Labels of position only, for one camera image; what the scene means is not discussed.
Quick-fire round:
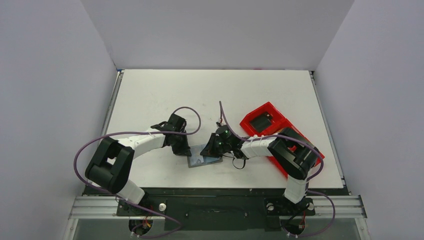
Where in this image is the pictured card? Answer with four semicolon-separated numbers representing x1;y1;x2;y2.
188;155;204;168

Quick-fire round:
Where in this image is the grey card holder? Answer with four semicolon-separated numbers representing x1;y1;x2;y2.
187;144;223;168

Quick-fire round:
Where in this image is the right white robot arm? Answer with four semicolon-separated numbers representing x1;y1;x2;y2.
200;125;322;214

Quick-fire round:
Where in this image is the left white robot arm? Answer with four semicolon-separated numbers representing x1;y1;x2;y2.
85;113;192;215

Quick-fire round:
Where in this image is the black wallet in tray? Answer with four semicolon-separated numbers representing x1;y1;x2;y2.
249;112;273;133

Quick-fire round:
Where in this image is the red plastic tray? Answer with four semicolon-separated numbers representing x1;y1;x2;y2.
239;101;325;180

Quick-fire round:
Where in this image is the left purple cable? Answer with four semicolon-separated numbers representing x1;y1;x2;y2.
72;106;202;200

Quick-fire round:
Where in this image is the black loop cable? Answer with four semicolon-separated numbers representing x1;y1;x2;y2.
231;155;247;170

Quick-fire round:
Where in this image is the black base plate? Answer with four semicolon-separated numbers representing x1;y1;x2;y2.
82;185;349;232

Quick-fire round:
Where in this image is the aluminium frame rail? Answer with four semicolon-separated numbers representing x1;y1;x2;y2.
69;195;366;220

